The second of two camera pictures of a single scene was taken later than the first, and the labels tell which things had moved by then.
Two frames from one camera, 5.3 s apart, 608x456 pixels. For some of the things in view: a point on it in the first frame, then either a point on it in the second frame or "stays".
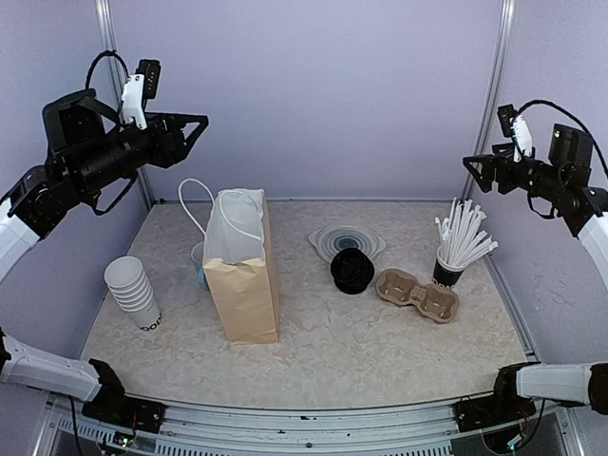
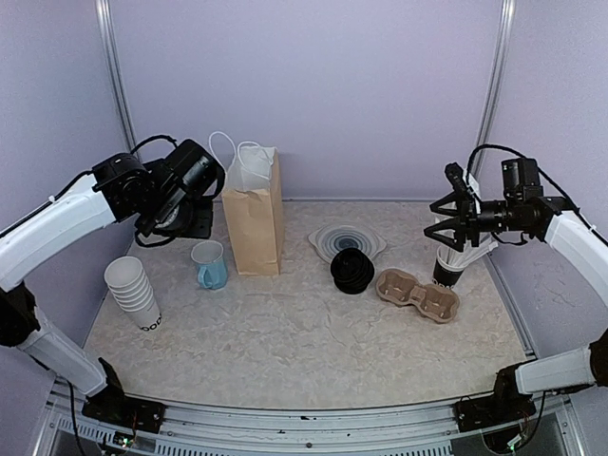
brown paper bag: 237,271 → 253,199
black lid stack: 351,270 stays
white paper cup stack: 125,278 stays
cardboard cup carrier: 438,303 stays
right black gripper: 503,158 → 466,221
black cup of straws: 463,241 stays
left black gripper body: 100,162 → 176,218
